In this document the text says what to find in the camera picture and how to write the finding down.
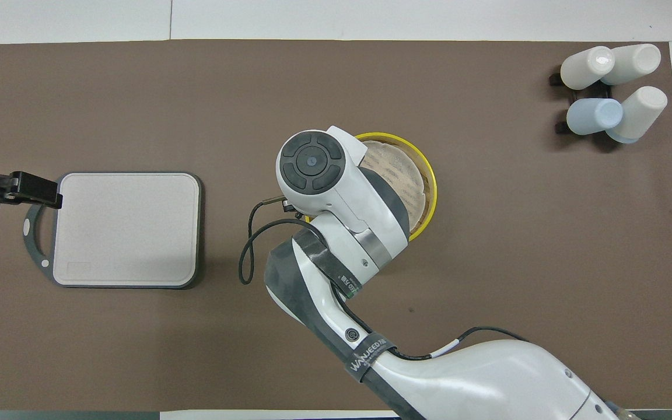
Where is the black strap white label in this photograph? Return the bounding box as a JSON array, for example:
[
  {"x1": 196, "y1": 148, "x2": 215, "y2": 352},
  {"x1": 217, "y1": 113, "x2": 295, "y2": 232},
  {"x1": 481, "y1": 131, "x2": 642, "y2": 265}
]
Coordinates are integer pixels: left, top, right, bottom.
[{"x1": 307, "y1": 230, "x2": 366, "y2": 299}]

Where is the black cup rack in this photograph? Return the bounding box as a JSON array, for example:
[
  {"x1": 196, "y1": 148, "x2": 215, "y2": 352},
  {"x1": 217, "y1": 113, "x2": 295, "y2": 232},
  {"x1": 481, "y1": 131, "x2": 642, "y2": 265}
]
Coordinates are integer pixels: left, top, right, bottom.
[{"x1": 549, "y1": 67, "x2": 614, "y2": 136}]

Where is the white cup bluish base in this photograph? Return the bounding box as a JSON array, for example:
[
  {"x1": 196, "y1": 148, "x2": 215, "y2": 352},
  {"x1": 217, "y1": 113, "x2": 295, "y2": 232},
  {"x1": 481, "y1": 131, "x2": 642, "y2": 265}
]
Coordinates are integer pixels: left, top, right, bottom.
[{"x1": 606, "y1": 86, "x2": 668, "y2": 144}]

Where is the perforated white steamer liner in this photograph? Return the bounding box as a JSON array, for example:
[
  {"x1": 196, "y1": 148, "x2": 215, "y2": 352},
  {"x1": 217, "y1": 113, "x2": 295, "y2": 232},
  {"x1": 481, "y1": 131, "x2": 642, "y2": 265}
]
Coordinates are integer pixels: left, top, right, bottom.
[{"x1": 359, "y1": 140, "x2": 431, "y2": 231}]

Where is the black printed velcro strap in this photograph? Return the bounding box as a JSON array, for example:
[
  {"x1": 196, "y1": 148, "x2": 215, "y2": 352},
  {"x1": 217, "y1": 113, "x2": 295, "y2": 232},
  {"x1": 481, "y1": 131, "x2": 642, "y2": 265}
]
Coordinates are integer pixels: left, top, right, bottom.
[{"x1": 346, "y1": 331, "x2": 398, "y2": 384}]

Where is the white cutting board grey rim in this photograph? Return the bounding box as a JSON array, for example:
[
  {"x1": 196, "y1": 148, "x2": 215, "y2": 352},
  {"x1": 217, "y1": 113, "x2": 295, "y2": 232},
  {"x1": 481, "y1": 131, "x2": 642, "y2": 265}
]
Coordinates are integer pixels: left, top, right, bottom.
[{"x1": 23, "y1": 171, "x2": 202, "y2": 289}]

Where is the brown table mat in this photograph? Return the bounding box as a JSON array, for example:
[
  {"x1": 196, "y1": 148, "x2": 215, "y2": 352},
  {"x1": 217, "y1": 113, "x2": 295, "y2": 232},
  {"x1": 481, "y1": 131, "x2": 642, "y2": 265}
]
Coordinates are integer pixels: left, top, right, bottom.
[{"x1": 0, "y1": 40, "x2": 672, "y2": 412}]

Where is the yellow rimmed bamboo steamer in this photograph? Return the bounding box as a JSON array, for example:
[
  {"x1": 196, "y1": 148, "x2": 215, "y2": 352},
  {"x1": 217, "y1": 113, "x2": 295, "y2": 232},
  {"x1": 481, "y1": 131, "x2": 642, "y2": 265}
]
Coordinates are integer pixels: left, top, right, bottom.
[{"x1": 353, "y1": 132, "x2": 438, "y2": 243}]

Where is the light blue plastic cup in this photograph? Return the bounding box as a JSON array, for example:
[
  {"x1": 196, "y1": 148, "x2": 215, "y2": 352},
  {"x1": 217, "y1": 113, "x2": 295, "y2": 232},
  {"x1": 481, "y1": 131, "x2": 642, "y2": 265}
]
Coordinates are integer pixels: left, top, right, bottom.
[{"x1": 566, "y1": 98, "x2": 624, "y2": 136}]

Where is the white plastic cup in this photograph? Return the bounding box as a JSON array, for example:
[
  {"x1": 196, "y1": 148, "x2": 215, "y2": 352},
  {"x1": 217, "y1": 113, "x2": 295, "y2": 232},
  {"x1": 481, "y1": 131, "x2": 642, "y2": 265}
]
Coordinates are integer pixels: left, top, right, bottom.
[
  {"x1": 561, "y1": 45, "x2": 615, "y2": 90},
  {"x1": 601, "y1": 44, "x2": 662, "y2": 86}
]

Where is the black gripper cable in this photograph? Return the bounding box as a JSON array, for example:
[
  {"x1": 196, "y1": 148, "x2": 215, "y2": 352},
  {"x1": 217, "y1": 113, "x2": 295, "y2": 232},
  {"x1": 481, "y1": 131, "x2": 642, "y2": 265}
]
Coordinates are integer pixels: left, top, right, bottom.
[{"x1": 239, "y1": 198, "x2": 529, "y2": 362}]

